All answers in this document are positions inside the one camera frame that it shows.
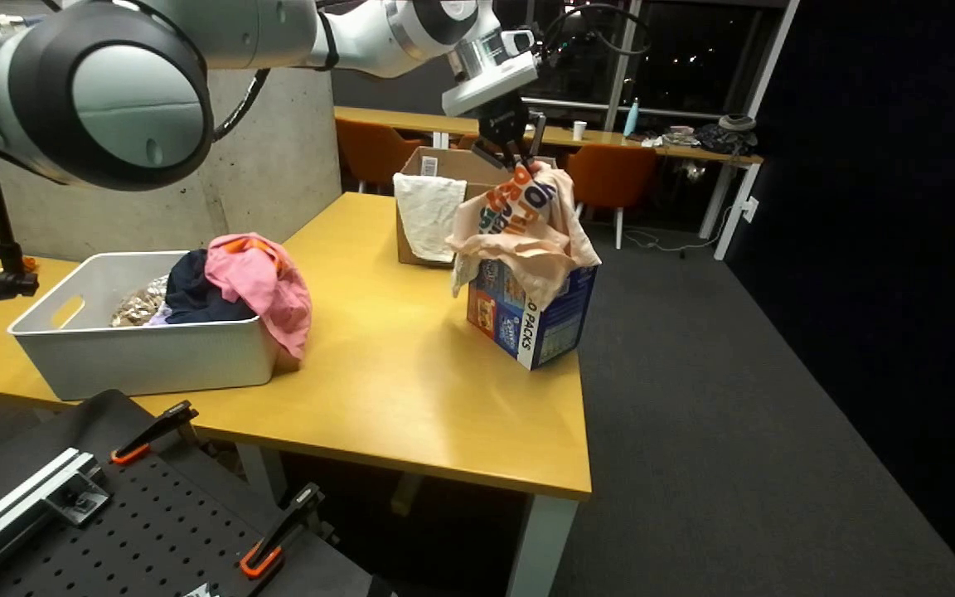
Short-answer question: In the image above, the navy blue cloth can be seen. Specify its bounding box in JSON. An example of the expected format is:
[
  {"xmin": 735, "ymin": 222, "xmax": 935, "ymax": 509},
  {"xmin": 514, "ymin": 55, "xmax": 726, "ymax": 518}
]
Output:
[{"xmin": 162, "ymin": 250, "xmax": 255, "ymax": 325}]

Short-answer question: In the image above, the black perforated base board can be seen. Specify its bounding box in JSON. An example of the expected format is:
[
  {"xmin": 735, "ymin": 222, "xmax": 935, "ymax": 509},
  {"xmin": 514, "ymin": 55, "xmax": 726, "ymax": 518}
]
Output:
[{"xmin": 0, "ymin": 389, "xmax": 382, "ymax": 597}]

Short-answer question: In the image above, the aluminium rail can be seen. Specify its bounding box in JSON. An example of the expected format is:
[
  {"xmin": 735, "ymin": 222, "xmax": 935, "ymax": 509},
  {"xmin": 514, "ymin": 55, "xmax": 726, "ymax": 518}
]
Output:
[{"xmin": 0, "ymin": 444, "xmax": 113, "ymax": 585}]

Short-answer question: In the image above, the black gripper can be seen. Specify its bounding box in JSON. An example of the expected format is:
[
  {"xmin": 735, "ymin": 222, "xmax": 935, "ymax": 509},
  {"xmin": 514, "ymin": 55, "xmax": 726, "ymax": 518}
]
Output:
[{"xmin": 474, "ymin": 102, "xmax": 550, "ymax": 172}]

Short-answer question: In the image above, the orange black clamp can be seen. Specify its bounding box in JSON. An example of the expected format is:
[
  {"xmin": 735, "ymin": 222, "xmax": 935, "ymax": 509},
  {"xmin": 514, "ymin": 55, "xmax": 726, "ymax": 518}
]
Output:
[
  {"xmin": 239, "ymin": 480, "xmax": 324, "ymax": 585},
  {"xmin": 111, "ymin": 398, "xmax": 203, "ymax": 468}
]

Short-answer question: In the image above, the pale floral cloth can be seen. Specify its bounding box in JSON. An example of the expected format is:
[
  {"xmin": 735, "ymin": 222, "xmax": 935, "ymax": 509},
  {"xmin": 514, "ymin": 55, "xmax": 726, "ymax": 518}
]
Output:
[{"xmin": 111, "ymin": 276, "xmax": 172, "ymax": 330}]

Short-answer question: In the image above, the white plastic bin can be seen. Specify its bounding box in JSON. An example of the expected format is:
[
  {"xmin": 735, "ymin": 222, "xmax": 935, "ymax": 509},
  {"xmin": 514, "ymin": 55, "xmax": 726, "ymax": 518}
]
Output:
[{"xmin": 6, "ymin": 250, "xmax": 282, "ymax": 405}]

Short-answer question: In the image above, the grey table leg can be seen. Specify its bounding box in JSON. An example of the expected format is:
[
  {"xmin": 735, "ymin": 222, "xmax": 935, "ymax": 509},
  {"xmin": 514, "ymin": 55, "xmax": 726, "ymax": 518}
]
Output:
[{"xmin": 508, "ymin": 495, "xmax": 579, "ymax": 597}]

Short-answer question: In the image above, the beige cloth with orange print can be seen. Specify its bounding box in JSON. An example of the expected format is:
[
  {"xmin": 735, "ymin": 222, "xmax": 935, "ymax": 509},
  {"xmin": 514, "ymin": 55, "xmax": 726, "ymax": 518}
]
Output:
[{"xmin": 445, "ymin": 163, "xmax": 605, "ymax": 312}]

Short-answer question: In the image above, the long wooden desk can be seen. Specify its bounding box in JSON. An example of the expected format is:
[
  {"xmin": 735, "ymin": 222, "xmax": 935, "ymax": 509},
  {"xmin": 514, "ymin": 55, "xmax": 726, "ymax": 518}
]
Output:
[{"xmin": 332, "ymin": 102, "xmax": 768, "ymax": 262}]

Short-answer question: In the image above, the pile of dark desk items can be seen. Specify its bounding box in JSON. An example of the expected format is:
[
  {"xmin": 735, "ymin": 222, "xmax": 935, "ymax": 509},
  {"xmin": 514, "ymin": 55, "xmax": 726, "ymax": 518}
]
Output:
[{"xmin": 665, "ymin": 115, "xmax": 762, "ymax": 159}]

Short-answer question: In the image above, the blue printed carton box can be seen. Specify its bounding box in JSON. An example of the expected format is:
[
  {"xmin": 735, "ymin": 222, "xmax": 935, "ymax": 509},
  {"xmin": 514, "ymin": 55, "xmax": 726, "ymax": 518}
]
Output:
[{"xmin": 466, "ymin": 260, "xmax": 602, "ymax": 374}]

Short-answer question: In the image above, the pink cloth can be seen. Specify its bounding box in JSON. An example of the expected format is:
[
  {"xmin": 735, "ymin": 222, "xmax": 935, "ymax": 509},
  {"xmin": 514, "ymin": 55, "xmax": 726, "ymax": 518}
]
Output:
[{"xmin": 203, "ymin": 229, "xmax": 314, "ymax": 363}]

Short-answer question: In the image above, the white towel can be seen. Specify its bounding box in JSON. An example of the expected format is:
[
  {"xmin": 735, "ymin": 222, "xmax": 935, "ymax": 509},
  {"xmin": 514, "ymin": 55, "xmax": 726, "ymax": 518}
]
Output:
[{"xmin": 390, "ymin": 172, "xmax": 470, "ymax": 267}]

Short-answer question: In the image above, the brown cardboard box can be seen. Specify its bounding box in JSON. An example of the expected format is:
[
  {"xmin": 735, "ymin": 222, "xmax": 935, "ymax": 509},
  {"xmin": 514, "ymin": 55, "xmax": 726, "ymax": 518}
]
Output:
[{"xmin": 390, "ymin": 142, "xmax": 570, "ymax": 268}]

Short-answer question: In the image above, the metal window frame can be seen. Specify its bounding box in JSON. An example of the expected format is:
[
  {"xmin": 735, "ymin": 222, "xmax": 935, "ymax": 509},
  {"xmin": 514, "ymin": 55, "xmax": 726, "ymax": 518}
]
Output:
[{"xmin": 497, "ymin": 0, "xmax": 803, "ymax": 123}]

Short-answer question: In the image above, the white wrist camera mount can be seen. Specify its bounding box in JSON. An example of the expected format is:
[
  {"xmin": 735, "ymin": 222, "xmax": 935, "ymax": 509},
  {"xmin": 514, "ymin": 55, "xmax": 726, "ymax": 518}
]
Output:
[{"xmin": 438, "ymin": 31, "xmax": 543, "ymax": 120}]

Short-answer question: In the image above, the orange chair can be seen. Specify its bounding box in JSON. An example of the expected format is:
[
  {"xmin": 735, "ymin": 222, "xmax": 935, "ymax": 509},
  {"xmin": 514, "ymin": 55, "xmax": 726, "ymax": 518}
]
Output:
[
  {"xmin": 560, "ymin": 145, "xmax": 659, "ymax": 253},
  {"xmin": 336, "ymin": 115, "xmax": 429, "ymax": 195}
]

